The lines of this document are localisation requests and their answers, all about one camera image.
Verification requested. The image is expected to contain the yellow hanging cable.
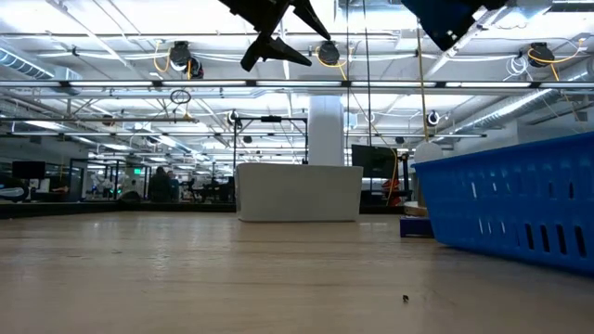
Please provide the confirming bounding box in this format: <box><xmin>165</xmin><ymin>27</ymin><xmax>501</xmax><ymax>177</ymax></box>
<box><xmin>416</xmin><ymin>22</ymin><xmax>431</xmax><ymax>143</ymax></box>

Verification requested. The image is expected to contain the person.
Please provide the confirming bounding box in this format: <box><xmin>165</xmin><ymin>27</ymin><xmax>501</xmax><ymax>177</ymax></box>
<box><xmin>166</xmin><ymin>170</ymin><xmax>182</xmax><ymax>201</ymax></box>
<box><xmin>147</xmin><ymin>165</ymin><xmax>174</xmax><ymax>203</ymax></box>

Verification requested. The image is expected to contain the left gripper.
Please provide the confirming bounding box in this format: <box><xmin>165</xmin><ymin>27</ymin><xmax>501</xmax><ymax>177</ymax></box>
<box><xmin>217</xmin><ymin>0</ymin><xmax>331</xmax><ymax>73</ymax></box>

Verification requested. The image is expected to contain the long ceiling light rail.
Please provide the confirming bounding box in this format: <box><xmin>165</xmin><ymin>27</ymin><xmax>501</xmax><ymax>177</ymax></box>
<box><xmin>0</xmin><ymin>79</ymin><xmax>594</xmax><ymax>89</ymax></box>

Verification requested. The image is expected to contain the pale grey handled bin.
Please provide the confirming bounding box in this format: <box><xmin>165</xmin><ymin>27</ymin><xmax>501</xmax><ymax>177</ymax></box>
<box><xmin>235</xmin><ymin>161</ymin><xmax>365</xmax><ymax>223</ymax></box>

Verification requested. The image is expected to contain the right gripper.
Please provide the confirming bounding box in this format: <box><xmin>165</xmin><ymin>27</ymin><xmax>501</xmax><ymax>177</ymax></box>
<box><xmin>401</xmin><ymin>0</ymin><xmax>510</xmax><ymax>52</ymax></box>

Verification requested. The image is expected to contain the black monitor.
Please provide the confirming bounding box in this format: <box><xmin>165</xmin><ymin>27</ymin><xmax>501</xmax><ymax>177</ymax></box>
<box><xmin>351</xmin><ymin>144</ymin><xmax>400</xmax><ymax>180</ymax></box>

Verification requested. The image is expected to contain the silver ventilation duct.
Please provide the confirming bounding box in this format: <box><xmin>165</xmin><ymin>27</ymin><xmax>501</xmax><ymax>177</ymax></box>
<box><xmin>457</xmin><ymin>87</ymin><xmax>594</xmax><ymax>135</ymax></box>

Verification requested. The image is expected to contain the black rectangular frame stand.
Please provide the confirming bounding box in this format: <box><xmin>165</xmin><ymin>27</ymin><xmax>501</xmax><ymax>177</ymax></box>
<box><xmin>233</xmin><ymin>115</ymin><xmax>309</xmax><ymax>164</ymax></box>

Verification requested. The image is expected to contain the blue slotted plastic basket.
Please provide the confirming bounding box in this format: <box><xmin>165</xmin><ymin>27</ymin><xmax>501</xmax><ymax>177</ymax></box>
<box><xmin>411</xmin><ymin>131</ymin><xmax>594</xmax><ymax>278</ymax></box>

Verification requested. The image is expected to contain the small tan block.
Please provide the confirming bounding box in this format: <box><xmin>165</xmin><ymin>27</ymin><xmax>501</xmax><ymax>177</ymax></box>
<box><xmin>402</xmin><ymin>200</ymin><xmax>429</xmax><ymax>218</ymax></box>

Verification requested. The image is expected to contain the dark blue box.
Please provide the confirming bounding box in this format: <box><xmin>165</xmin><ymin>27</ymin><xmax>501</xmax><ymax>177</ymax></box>
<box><xmin>399</xmin><ymin>216</ymin><xmax>435</xmax><ymax>238</ymax></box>

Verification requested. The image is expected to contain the white square pillar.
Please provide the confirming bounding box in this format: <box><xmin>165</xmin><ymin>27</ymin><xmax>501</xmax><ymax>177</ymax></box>
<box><xmin>308</xmin><ymin>95</ymin><xmax>345</xmax><ymax>167</ymax></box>

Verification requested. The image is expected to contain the white round lamp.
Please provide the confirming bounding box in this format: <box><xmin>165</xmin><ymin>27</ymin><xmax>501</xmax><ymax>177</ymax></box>
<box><xmin>414</xmin><ymin>141</ymin><xmax>445</xmax><ymax>163</ymax></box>

